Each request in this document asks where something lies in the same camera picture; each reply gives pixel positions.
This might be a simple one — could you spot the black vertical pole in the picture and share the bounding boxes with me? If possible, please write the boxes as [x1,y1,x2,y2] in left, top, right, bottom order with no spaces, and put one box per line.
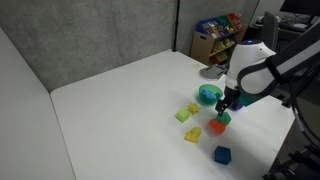
[171,0,181,53]

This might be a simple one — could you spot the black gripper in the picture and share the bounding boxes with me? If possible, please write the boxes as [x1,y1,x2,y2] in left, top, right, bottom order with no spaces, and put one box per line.
[214,85,242,116]

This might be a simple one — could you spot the lime green cube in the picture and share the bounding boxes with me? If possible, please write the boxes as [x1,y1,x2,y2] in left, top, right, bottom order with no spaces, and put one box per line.
[175,108,191,124]

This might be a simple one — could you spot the grey flat object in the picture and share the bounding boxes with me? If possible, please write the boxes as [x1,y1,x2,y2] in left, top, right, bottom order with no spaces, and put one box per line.
[199,64,228,81]

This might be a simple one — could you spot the purple bumpy ball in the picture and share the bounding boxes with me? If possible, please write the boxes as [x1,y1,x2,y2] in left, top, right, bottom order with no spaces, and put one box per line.
[228,101,244,112]

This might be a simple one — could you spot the teal green object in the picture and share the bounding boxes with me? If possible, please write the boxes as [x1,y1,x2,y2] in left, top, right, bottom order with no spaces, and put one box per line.
[237,91,265,108]

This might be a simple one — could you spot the office desk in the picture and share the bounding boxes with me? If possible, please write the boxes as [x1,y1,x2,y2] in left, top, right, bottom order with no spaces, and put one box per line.
[251,18,316,43]

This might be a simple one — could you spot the black floor stand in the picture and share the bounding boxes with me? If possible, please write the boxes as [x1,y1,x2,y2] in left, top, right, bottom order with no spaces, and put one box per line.
[262,142,320,180]

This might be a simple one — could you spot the orange toy figure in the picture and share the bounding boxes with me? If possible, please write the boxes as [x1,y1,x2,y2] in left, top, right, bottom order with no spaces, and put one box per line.
[208,118,227,135]

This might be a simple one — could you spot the black computer monitor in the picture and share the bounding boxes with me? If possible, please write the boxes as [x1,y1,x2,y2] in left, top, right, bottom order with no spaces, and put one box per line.
[279,0,320,17]

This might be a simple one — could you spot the yellow spiky toy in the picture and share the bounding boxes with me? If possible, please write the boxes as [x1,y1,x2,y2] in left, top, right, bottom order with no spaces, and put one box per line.
[187,101,202,116]

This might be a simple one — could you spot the green bowl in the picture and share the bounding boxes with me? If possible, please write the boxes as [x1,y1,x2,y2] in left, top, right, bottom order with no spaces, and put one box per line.
[198,83,224,106]

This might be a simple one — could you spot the dark blue cube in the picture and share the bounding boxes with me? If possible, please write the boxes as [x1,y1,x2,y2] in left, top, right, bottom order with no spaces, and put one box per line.
[214,145,232,166]

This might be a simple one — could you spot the yellow duck toy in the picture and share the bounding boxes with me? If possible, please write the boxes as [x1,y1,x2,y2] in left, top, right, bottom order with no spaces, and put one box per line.
[184,126,203,144]

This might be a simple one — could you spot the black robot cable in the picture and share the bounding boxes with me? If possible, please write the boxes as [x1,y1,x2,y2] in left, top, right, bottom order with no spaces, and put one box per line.
[287,75,320,148]

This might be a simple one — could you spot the blue elephant toy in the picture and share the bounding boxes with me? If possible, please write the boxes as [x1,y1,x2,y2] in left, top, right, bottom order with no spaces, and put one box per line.
[201,87,222,100]

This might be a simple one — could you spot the toy shelf with bins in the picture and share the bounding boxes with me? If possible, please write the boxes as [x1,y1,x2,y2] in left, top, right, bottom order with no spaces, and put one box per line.
[190,12,250,66]

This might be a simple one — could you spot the emerald green cube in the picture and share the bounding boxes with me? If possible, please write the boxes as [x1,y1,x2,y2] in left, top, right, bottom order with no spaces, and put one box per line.
[215,111,232,126]

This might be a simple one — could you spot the grey office chair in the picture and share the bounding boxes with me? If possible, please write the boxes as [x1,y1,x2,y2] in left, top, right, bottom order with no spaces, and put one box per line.
[259,11,280,52]

